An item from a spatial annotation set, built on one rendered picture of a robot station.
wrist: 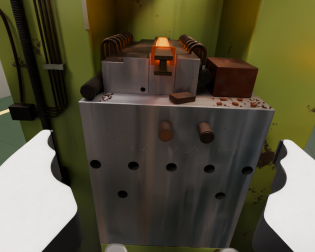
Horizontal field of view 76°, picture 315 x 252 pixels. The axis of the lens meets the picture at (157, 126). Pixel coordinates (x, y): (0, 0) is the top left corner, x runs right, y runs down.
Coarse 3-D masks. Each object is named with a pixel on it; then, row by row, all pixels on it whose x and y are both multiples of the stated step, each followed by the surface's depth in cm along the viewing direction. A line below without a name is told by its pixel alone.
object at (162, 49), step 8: (160, 40) 55; (152, 48) 38; (160, 48) 37; (168, 48) 38; (152, 56) 39; (160, 56) 30; (168, 56) 30; (152, 64) 40; (160, 64) 31; (168, 64) 36; (160, 72) 31; (168, 72) 31
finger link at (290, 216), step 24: (288, 144) 11; (288, 168) 9; (312, 168) 9; (288, 192) 8; (312, 192) 8; (264, 216) 7; (288, 216) 7; (312, 216) 7; (264, 240) 7; (288, 240) 6; (312, 240) 6
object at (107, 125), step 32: (96, 96) 41; (128, 96) 42; (160, 96) 43; (256, 96) 45; (96, 128) 41; (128, 128) 41; (192, 128) 41; (224, 128) 41; (256, 128) 41; (128, 160) 45; (160, 160) 45; (192, 160) 45; (224, 160) 44; (256, 160) 44; (96, 192) 50; (128, 192) 50; (160, 192) 49; (192, 192) 49; (224, 192) 49; (128, 224) 55; (160, 224) 55; (192, 224) 55; (224, 224) 54
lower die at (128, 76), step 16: (128, 48) 59; (144, 48) 53; (176, 48) 54; (112, 64) 41; (128, 64) 41; (144, 64) 41; (176, 64) 41; (192, 64) 41; (112, 80) 43; (128, 80) 43; (144, 80) 43; (160, 80) 42; (176, 80) 42; (192, 80) 42
